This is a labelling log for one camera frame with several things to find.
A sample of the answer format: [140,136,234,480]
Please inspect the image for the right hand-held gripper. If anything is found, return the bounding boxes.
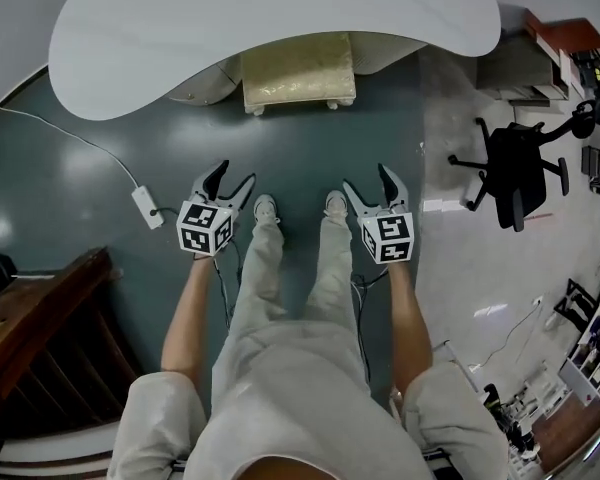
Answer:
[341,162,416,266]

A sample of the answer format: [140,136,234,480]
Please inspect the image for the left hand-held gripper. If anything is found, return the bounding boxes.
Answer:
[176,159,258,259]

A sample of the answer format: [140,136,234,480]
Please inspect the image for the cream upholstered stool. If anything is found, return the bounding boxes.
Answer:
[240,31,357,117]

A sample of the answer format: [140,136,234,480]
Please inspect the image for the white curved desk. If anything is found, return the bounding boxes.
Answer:
[48,0,502,122]

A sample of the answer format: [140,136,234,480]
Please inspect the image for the person's left forearm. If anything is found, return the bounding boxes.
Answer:
[160,257,216,377]

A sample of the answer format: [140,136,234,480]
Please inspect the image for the person's right forearm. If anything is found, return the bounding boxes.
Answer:
[387,260,436,395]

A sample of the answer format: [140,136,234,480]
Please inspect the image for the person's right white shoe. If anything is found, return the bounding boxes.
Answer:
[324,189,350,220]

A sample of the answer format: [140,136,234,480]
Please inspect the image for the person's white shoe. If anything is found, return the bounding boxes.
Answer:
[324,189,350,220]
[253,193,283,226]

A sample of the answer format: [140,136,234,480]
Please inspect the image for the person's left white shoe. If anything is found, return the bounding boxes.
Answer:
[253,193,283,226]

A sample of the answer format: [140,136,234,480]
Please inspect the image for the white power strip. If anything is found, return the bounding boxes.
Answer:
[131,185,166,231]

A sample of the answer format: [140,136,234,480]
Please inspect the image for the person's light grey trousers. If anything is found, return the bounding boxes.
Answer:
[226,214,362,330]

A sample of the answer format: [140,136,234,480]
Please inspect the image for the black office chair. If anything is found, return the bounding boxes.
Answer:
[448,116,571,233]

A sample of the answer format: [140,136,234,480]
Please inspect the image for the person's white shirt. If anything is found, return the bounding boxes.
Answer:
[107,312,509,480]

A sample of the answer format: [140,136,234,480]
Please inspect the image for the black metal stand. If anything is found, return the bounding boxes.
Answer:
[554,277,599,335]

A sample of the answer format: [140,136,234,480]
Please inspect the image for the black and green object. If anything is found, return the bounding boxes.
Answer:
[481,382,502,413]

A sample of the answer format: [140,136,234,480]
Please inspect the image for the black yellow machine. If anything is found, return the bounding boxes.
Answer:
[574,49,600,90]

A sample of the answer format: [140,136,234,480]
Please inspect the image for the white shelf unit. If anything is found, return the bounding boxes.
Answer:
[558,287,600,410]

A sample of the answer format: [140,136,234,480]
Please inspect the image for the white striped bedding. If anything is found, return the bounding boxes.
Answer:
[0,416,124,480]

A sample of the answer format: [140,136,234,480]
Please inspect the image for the black plug cable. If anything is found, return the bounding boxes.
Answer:
[149,206,245,332]

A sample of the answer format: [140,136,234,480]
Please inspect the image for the gripper tether cable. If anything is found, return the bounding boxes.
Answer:
[349,270,393,385]

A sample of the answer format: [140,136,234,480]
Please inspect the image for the white power strip cable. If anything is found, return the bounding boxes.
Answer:
[0,106,142,192]

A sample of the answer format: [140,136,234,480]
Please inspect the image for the thin socket cable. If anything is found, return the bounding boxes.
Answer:
[467,302,541,370]

